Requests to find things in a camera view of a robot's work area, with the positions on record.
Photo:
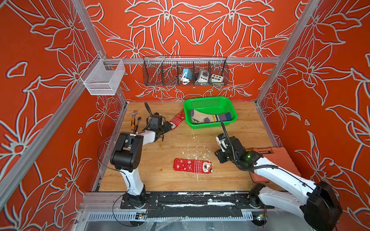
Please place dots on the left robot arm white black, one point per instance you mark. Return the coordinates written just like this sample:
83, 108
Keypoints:
127, 153

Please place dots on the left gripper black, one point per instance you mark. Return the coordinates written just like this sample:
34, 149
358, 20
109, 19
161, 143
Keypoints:
167, 127

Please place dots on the red christmas sock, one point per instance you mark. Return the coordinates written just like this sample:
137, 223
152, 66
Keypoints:
193, 166

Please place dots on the teal box in basket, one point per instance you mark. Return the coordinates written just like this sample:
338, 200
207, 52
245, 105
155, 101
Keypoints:
186, 75

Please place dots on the green plastic basket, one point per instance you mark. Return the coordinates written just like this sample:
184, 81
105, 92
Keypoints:
209, 105

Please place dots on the orange plastic tool case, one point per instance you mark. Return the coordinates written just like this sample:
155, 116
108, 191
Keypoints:
279, 156

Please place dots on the white device with dial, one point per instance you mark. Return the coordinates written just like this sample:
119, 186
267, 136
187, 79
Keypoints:
202, 77

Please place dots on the black wire wall basket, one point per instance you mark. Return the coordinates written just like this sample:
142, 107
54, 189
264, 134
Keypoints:
165, 71

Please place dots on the red snowflake sock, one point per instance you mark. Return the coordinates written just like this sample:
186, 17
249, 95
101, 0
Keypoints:
177, 120

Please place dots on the white box with dots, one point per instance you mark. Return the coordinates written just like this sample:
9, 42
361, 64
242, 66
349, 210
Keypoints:
217, 79

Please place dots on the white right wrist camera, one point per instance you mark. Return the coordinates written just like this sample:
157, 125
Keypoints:
221, 138

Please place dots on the cream striped sock purple toe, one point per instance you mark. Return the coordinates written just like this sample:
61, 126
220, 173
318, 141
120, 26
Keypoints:
201, 118

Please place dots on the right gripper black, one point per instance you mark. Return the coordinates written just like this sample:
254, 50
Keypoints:
219, 156

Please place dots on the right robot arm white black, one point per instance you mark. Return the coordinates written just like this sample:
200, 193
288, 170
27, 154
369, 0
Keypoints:
315, 202

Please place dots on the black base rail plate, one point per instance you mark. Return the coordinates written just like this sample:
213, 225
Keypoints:
195, 204

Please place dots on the red black ratchet wrench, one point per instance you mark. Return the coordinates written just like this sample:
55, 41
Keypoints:
137, 124

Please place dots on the clear acrylic wall box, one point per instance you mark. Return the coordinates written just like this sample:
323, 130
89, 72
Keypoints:
98, 80

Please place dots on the orange handled adjustable wrench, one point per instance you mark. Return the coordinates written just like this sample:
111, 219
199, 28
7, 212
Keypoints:
133, 115

